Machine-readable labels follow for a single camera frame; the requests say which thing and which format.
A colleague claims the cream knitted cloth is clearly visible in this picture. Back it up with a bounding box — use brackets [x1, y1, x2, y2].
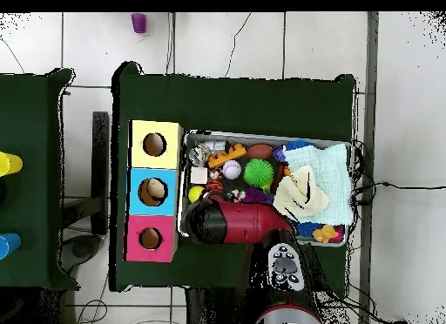
[272, 164, 330, 219]

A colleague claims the shallow mesh bin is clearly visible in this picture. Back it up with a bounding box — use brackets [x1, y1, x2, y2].
[176, 130, 353, 248]

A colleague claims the wooden box with three holes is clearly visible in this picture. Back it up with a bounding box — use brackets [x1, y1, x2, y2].
[123, 119, 184, 263]

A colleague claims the white baseball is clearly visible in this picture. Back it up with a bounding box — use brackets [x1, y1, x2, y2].
[221, 159, 242, 180]

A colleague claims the tiger striped toy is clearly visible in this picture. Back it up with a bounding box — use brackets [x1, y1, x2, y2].
[206, 168, 224, 192]

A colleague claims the orange plastic block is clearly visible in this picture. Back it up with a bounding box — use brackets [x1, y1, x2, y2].
[207, 143, 247, 169]

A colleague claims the wooden cube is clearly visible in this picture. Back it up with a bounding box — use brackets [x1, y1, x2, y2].
[190, 166, 209, 185]

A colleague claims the crushed silver can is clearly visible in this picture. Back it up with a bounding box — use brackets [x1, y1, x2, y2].
[187, 144, 211, 165]

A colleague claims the yellow ball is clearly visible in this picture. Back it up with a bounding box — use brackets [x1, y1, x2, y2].
[187, 185, 206, 203]

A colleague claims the green spiky ball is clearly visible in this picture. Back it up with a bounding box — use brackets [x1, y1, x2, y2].
[242, 158, 275, 188]

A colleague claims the brown toy football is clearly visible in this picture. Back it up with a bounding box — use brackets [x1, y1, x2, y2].
[246, 143, 274, 160]

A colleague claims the dark green tablecloth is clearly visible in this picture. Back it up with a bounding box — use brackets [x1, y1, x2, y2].
[110, 60, 358, 299]
[0, 67, 80, 292]

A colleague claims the light blue knitted cloth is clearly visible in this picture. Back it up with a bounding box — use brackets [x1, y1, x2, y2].
[283, 143, 354, 226]

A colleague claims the black upright stand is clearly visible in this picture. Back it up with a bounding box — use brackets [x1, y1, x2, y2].
[62, 111, 110, 236]

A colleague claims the dark grey oval pad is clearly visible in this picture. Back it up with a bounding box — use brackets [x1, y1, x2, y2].
[59, 233, 103, 273]

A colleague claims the purple cup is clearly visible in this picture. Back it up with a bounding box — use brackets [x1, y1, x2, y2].
[131, 12, 148, 35]

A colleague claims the yellow cup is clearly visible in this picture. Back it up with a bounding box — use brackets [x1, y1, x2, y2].
[0, 151, 24, 178]

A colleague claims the blue cup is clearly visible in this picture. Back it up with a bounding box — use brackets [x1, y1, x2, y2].
[0, 232, 23, 260]

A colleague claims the black cable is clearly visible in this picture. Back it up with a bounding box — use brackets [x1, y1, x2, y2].
[349, 138, 446, 206]

